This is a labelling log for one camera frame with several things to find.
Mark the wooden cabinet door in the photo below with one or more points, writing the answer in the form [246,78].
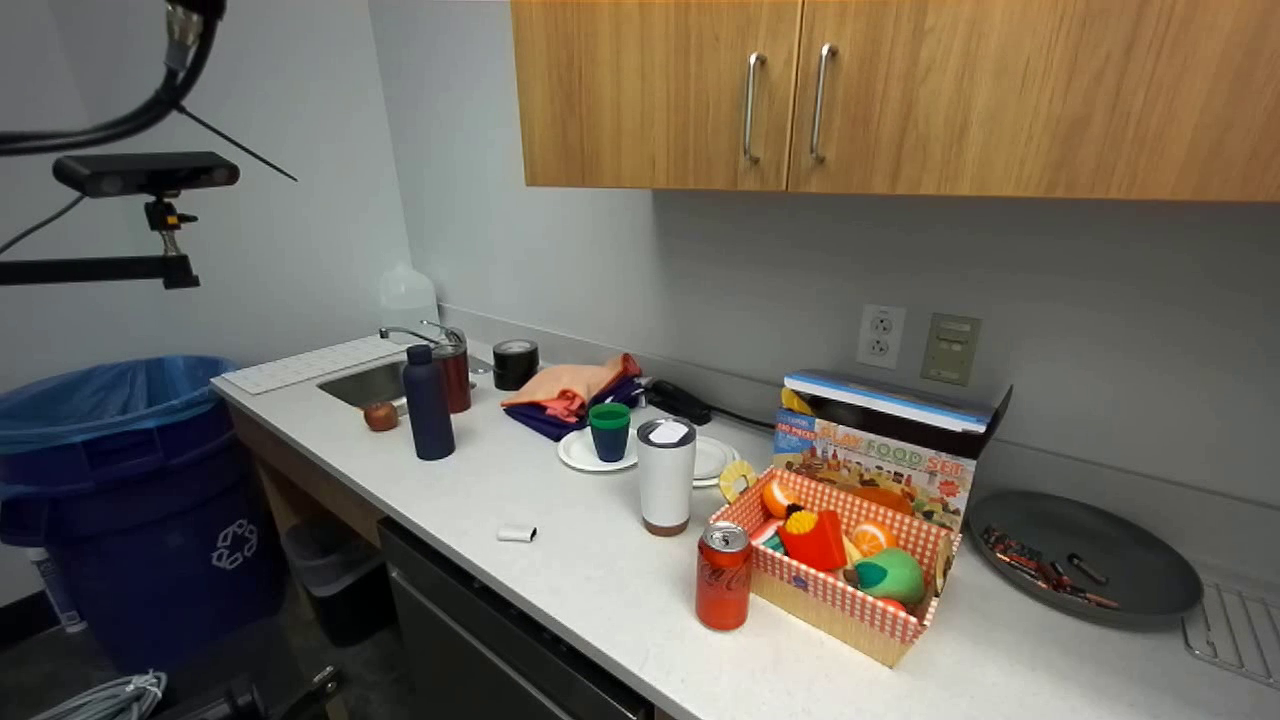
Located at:
[641,92]
[933,92]

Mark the wooden lower cabinet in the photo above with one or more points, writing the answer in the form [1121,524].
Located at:
[307,482]

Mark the black stapler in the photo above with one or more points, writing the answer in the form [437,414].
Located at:
[678,401]

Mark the orange pink cloth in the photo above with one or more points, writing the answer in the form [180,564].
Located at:
[573,382]

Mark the green blue cup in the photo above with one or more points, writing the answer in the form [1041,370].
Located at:
[608,433]

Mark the navy blue cloth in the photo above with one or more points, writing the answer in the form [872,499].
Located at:
[544,424]

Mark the white plate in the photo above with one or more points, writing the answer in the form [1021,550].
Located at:
[717,461]
[577,456]

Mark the white tumbler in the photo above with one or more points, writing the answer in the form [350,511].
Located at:
[667,482]

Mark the black cylinder mug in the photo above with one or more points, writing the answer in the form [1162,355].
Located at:
[519,363]

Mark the yellow toy disc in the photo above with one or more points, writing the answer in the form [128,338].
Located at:
[737,482]

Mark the dark red cup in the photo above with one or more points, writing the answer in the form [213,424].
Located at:
[456,372]

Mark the orange toy fruit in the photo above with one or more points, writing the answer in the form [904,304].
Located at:
[782,499]
[871,537]

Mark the dark blue bottle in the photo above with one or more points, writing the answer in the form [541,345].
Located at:
[428,407]

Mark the red soda can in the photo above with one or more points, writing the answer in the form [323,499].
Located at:
[727,582]

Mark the clear plastic jug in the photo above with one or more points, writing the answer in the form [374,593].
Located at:
[404,298]

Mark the red toy fruit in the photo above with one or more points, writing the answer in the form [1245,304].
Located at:
[815,541]

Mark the colourful toy cardboard box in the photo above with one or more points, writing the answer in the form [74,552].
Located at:
[886,455]

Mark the small brown bowl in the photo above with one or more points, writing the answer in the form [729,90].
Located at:
[383,419]

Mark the steel sink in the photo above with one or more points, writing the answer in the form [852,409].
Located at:
[365,386]

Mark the red white checkered crate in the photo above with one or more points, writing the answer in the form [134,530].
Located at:
[825,604]

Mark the black dishwasher front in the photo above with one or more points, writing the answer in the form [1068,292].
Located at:
[492,643]

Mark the green toy ball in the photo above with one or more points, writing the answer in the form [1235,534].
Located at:
[890,577]

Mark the small black waste bin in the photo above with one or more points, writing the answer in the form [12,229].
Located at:
[342,584]

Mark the grey round tray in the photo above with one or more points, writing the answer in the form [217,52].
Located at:
[1121,560]

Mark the blue recycling bin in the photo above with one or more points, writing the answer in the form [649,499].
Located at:
[134,505]

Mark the grey plastic bag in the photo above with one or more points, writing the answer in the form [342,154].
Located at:
[105,696]

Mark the white wall outlet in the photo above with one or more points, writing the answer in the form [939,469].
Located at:
[881,338]

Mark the beige wall switch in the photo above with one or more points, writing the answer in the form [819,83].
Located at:
[951,349]

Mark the black stereo camera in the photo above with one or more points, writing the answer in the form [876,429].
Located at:
[147,172]

